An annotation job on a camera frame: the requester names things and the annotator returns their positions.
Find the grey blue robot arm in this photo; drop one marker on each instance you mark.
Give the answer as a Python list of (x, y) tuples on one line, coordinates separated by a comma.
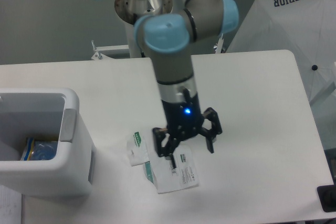
[(164, 37)]

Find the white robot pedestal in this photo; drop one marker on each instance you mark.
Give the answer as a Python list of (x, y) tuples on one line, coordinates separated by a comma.
[(132, 31)]

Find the white plastic trash can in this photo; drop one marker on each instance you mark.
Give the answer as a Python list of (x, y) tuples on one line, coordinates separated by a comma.
[(46, 114)]

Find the white green plastic package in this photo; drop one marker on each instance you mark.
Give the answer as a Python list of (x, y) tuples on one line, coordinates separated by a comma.
[(167, 174)]

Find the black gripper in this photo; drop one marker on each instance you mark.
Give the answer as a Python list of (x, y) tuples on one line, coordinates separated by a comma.
[(184, 121)]

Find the clear plastic water bottle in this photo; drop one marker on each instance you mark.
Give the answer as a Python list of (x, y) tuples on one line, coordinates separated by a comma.
[(44, 150)]

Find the white metal base frame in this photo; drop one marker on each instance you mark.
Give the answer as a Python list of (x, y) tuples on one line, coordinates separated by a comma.
[(123, 51)]

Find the black device at edge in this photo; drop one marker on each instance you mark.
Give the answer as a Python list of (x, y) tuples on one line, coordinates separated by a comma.
[(327, 197)]

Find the yellow blue snack wrapper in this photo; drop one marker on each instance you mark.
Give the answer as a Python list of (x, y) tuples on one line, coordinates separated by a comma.
[(28, 150)]

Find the white superior umbrella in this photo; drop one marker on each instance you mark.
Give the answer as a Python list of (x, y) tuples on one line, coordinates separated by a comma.
[(304, 27)]

